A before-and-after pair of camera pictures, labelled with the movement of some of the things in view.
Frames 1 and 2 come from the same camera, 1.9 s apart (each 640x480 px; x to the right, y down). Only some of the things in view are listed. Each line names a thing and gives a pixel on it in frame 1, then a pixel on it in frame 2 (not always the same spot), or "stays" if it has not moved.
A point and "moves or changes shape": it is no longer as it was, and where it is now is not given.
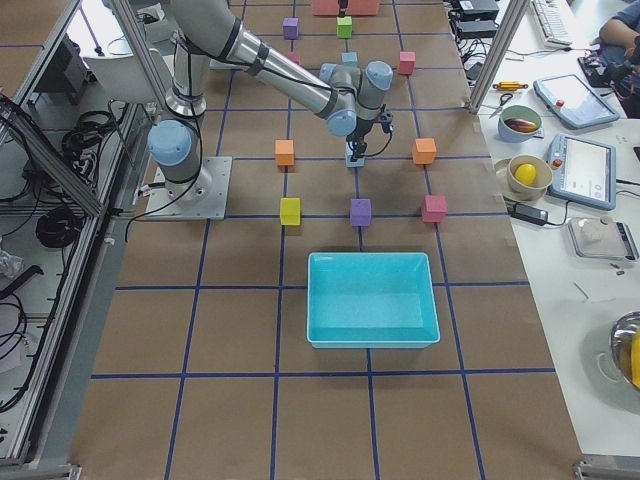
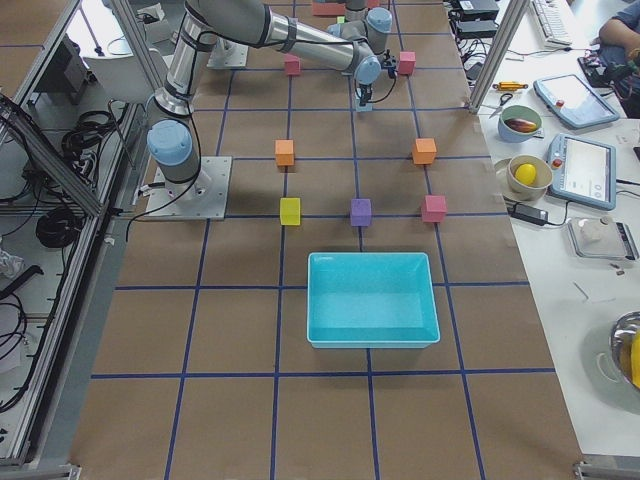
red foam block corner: [434, 207] stays
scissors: [503, 100] stays
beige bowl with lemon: [528, 177] stays
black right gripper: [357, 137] → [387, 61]
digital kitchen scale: [602, 238] stays
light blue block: [349, 155] moves or changes shape
